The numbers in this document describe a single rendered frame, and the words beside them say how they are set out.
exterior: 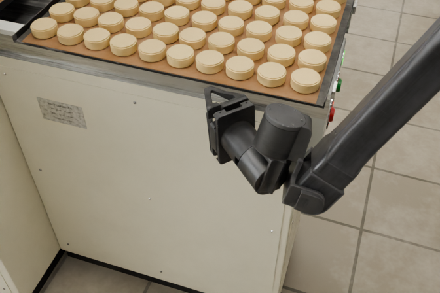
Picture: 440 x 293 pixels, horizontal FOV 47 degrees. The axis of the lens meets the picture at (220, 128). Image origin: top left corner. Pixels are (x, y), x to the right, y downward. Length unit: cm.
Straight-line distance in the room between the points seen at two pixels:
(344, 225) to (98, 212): 86
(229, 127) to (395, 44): 201
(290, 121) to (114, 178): 66
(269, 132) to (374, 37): 209
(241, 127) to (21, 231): 86
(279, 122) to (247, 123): 12
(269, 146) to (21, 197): 88
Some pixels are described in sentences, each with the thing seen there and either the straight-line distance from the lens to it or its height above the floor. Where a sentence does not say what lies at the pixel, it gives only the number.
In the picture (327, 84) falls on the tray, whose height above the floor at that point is 90.
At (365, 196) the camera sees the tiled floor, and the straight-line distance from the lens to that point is 193.
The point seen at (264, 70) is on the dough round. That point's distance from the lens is 88.
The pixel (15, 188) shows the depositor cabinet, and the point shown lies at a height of 46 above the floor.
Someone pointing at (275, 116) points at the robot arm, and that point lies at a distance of 67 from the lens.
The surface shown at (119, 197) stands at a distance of 130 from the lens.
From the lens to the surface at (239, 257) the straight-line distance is 132.
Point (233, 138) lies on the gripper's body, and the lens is 75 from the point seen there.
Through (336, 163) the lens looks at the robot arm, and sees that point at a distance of 69.
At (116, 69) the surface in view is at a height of 86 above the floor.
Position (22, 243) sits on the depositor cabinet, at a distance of 150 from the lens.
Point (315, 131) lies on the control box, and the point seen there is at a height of 77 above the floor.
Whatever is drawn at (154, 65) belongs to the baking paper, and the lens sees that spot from 93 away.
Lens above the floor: 145
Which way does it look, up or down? 44 degrees down
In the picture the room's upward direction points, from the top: straight up
